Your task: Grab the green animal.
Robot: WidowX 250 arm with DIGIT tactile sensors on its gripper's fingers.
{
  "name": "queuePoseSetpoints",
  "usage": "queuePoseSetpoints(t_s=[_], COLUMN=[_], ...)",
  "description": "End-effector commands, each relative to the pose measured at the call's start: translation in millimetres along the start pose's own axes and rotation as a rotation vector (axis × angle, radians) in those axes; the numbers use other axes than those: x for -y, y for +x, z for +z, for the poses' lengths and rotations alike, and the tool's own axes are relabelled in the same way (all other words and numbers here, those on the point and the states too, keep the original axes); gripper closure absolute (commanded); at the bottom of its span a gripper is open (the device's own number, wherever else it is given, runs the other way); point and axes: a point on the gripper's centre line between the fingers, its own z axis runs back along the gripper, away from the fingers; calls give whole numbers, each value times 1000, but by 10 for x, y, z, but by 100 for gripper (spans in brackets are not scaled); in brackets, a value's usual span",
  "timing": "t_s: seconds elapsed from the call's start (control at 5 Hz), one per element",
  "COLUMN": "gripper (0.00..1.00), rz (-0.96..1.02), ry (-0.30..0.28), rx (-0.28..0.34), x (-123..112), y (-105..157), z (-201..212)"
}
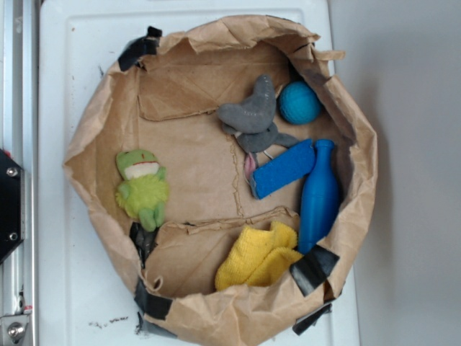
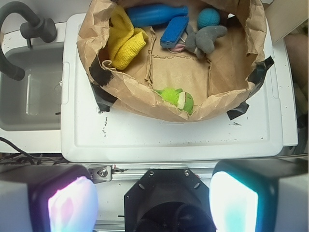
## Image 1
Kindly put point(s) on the green plush frog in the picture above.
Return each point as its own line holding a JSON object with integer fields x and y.
{"x": 144, "y": 191}

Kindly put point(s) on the grey plush animal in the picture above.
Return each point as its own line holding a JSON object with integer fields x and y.
{"x": 251, "y": 122}

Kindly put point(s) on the brown paper bag container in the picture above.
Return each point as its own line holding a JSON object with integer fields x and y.
{"x": 163, "y": 95}

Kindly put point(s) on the blue sponge block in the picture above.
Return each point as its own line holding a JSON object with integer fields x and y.
{"x": 293, "y": 164}

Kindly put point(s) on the yellow cloth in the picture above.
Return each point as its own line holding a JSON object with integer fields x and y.
{"x": 259, "y": 257}

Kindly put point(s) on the blue plastic bottle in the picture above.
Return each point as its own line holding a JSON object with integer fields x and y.
{"x": 320, "y": 199}

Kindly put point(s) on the blue ball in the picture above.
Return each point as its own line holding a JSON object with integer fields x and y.
{"x": 299, "y": 104}

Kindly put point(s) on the black mounting plate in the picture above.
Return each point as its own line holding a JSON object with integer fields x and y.
{"x": 12, "y": 205}

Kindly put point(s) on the aluminium frame rail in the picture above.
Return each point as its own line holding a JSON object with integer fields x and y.
{"x": 19, "y": 101}

